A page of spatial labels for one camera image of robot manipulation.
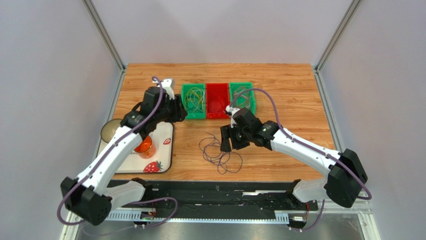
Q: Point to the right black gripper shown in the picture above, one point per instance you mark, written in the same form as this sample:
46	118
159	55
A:
231	138

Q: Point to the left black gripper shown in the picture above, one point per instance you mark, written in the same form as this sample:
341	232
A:
179	113

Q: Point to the green plastic bin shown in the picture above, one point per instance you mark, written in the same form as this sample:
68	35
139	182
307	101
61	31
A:
194	100
240	99

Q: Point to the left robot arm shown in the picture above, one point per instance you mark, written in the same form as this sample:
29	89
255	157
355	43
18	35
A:
88	194

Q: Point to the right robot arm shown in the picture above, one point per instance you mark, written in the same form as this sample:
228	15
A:
343	176

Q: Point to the red plastic bin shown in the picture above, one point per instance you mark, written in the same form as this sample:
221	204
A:
217	98

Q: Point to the strawberry print white tray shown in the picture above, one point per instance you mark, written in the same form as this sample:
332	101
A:
162	140

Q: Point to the beige ceramic bowl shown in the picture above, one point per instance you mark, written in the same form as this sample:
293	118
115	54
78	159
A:
109	129

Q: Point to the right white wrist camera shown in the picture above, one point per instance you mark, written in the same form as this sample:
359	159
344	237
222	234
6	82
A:
231	111

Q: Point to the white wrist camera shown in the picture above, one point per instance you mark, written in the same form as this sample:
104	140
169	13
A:
231	111
168	84

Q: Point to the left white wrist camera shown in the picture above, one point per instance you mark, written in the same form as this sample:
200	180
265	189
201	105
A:
168	84

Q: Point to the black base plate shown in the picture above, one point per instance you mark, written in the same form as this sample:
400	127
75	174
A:
223	200

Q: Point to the aluminium frame rail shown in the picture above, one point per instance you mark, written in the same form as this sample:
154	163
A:
314	221

